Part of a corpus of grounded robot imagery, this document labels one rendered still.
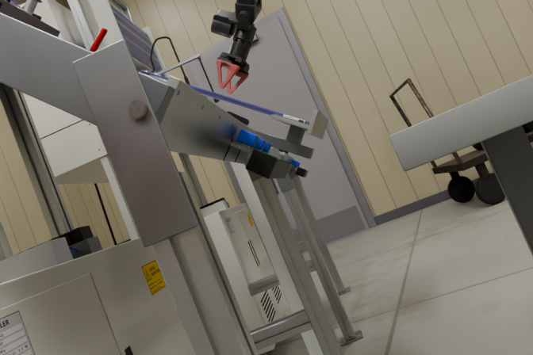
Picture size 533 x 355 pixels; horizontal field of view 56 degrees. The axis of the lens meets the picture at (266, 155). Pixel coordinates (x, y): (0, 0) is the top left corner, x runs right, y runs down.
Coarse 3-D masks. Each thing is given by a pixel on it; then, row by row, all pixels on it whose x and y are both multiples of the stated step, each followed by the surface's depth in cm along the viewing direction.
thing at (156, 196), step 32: (96, 64) 42; (128, 64) 42; (96, 96) 42; (128, 96) 42; (128, 128) 42; (160, 128) 41; (128, 160) 41; (160, 160) 41; (128, 192) 41; (160, 192) 41; (160, 224) 41; (192, 224) 41; (32, 256) 82; (64, 256) 84; (288, 320) 113
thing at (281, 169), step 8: (256, 152) 77; (256, 160) 77; (264, 160) 77; (272, 160) 77; (280, 160) 83; (248, 168) 77; (256, 168) 77; (264, 168) 77; (272, 168) 77; (280, 168) 89; (288, 168) 108; (264, 176) 77; (272, 176) 81; (280, 176) 96
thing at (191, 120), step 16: (176, 80) 48; (176, 96) 49; (192, 96) 53; (176, 112) 51; (192, 112) 56; (208, 112) 62; (224, 112) 70; (176, 128) 53; (192, 128) 58; (208, 128) 65; (224, 128) 75; (240, 128) 86; (176, 144) 55; (192, 144) 61; (208, 144) 69; (224, 144) 79; (240, 144) 93; (224, 160) 85; (240, 160) 100
